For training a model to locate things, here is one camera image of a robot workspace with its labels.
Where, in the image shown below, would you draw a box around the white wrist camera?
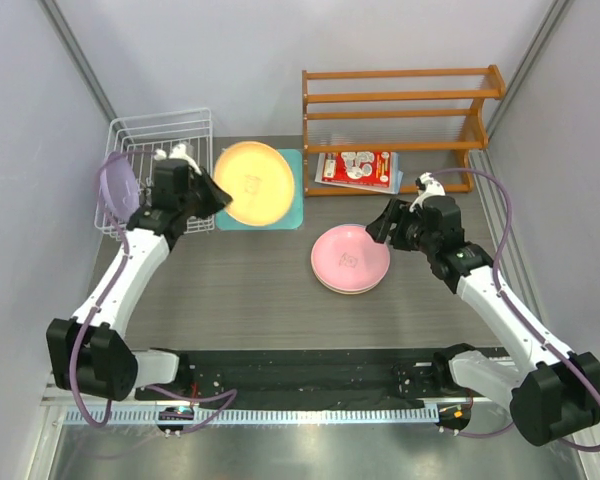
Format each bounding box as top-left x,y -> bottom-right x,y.
409,172 -> 446,212
153,142 -> 201,174

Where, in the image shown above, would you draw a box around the perforated metal rail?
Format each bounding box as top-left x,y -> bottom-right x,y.
64,405 -> 440,425

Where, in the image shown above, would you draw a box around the red white booklet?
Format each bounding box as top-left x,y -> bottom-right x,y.
314,151 -> 403,195

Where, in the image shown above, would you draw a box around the white wire dish rack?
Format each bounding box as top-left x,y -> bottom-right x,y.
94,108 -> 214,241

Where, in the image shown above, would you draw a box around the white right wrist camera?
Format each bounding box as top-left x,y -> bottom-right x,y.
409,172 -> 446,212

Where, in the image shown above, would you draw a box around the light orange plate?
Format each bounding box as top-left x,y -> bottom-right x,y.
326,284 -> 377,295

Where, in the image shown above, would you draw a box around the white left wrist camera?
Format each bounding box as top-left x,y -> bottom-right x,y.
153,142 -> 201,174

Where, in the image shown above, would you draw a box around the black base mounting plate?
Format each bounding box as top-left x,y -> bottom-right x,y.
164,348 -> 470,411

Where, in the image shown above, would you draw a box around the teal cutting mat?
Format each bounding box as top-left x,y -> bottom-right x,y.
215,149 -> 304,231

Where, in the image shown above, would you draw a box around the blue plate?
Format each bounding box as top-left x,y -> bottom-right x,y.
311,265 -> 389,295

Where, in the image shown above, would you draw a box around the orange wooden shelf rack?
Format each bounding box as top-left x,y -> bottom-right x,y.
301,65 -> 506,197

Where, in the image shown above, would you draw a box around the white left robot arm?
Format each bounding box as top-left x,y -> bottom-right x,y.
46,154 -> 231,401

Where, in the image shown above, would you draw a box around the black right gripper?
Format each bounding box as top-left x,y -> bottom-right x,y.
366,197 -> 438,255

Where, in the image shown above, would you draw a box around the pink plate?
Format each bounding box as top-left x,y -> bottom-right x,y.
310,224 -> 390,268

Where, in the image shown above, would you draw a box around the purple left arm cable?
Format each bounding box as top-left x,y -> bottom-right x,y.
69,148 -> 239,441

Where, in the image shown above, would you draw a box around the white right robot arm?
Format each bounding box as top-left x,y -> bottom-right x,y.
366,196 -> 600,446

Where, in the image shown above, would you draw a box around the purple plate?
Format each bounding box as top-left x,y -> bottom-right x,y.
99,152 -> 140,222

